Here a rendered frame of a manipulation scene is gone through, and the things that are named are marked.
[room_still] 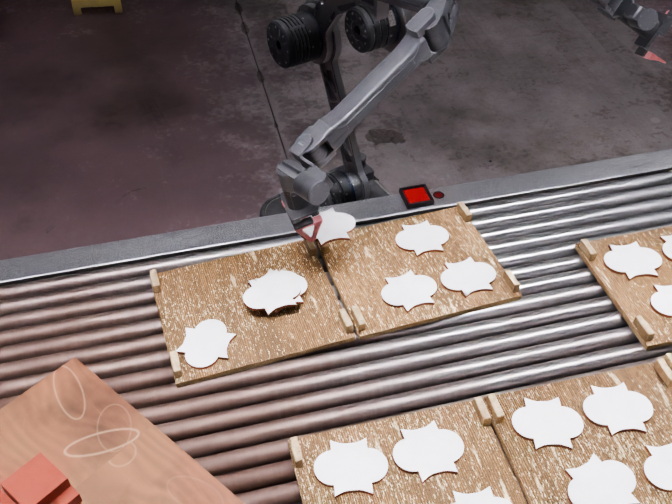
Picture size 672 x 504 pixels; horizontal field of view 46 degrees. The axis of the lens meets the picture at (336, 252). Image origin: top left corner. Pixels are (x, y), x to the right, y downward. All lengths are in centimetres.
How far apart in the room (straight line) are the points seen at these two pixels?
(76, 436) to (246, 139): 264
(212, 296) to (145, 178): 199
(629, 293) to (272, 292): 85
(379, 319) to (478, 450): 39
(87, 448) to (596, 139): 319
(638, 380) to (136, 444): 105
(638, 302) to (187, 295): 107
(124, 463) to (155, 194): 234
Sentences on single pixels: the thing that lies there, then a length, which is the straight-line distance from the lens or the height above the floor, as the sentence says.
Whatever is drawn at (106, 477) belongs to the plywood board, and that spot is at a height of 104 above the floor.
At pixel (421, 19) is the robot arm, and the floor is 149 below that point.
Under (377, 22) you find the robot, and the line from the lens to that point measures 248.
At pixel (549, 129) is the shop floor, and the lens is 421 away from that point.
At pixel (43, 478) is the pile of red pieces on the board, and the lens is 125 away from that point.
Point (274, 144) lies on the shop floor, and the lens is 397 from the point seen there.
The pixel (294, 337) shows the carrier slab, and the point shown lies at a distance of 181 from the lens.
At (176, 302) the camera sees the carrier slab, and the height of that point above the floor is 94.
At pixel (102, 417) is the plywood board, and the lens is 161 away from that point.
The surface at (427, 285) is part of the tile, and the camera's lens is 191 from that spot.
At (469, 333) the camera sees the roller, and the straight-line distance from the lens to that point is 187.
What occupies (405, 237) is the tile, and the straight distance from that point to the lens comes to 203.
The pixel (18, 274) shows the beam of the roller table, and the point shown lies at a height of 91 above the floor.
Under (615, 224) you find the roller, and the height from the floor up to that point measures 92.
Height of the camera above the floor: 231
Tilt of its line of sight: 43 degrees down
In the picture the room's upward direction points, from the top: straight up
